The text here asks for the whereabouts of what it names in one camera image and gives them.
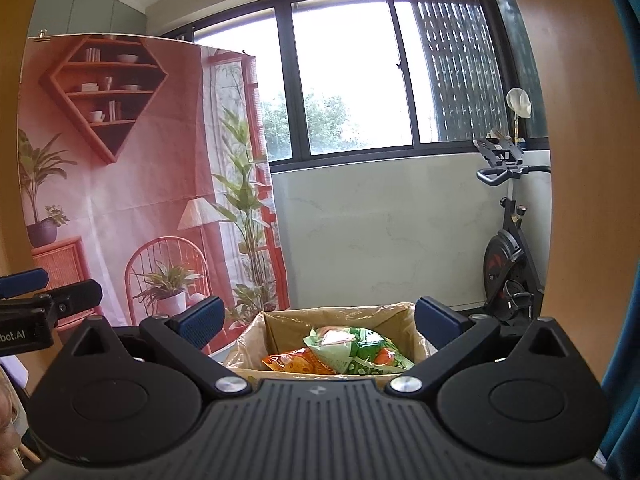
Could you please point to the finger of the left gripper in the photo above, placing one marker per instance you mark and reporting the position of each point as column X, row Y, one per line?
column 22, row 283
column 72, row 299

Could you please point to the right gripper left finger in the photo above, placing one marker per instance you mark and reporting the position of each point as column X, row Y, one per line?
column 162, row 357

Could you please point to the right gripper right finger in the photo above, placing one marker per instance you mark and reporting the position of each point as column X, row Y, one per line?
column 466, row 341

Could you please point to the green vegetable chip bag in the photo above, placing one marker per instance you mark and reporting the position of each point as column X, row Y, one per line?
column 356, row 351

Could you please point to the orange snack bag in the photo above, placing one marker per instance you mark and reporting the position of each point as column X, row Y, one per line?
column 299, row 361

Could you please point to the person's hand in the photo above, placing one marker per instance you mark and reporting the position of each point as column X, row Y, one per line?
column 12, row 426

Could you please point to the black exercise bike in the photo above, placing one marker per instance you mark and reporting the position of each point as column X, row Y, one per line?
column 513, row 289

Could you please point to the brown cardboard box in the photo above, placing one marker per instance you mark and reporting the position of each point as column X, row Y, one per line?
column 278, row 332

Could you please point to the pink printed backdrop curtain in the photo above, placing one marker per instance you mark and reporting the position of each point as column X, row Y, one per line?
column 144, row 166

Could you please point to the white lamp on sill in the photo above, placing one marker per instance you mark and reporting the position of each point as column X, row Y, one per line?
column 517, row 99

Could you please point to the black framed window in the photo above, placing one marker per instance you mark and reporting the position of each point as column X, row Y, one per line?
column 345, row 81

